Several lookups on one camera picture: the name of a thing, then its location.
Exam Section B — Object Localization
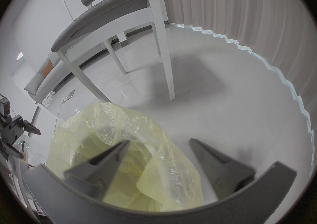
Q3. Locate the white curtain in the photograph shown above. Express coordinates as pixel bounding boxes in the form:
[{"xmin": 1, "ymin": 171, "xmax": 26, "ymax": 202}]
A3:
[{"xmin": 158, "ymin": 0, "xmax": 317, "ymax": 144}]

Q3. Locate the pale grey sofa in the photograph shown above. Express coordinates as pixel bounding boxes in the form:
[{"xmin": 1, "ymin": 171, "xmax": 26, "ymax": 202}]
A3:
[{"xmin": 24, "ymin": 51, "xmax": 75, "ymax": 106}]

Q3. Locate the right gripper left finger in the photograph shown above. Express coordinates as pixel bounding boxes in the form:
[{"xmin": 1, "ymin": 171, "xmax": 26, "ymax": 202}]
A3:
[{"xmin": 64, "ymin": 139, "xmax": 131, "ymax": 201}]

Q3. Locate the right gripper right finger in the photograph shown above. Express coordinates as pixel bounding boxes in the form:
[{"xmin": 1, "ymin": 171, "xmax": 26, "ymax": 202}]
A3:
[{"xmin": 188, "ymin": 138, "xmax": 256, "ymax": 201}]

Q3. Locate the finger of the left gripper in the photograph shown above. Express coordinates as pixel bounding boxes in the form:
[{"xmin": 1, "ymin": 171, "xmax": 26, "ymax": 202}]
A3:
[
  {"xmin": 0, "ymin": 141, "xmax": 25, "ymax": 161},
  {"xmin": 20, "ymin": 119, "xmax": 41, "ymax": 136}
]

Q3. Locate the grey and white chair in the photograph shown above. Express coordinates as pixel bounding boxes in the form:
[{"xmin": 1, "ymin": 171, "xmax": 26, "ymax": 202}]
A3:
[{"xmin": 51, "ymin": 0, "xmax": 176, "ymax": 103}]

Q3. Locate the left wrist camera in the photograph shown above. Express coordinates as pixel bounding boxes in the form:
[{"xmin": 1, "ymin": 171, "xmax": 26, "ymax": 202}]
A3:
[{"xmin": 0, "ymin": 97, "xmax": 12, "ymax": 120}]

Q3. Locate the orange cushion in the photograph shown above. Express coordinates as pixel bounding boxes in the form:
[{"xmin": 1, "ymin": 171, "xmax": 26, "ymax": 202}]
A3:
[{"xmin": 41, "ymin": 59, "xmax": 54, "ymax": 76}]

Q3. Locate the yellow plastic bag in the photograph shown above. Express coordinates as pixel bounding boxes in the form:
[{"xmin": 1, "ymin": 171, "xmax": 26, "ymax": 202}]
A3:
[{"xmin": 47, "ymin": 102, "xmax": 204, "ymax": 212}]

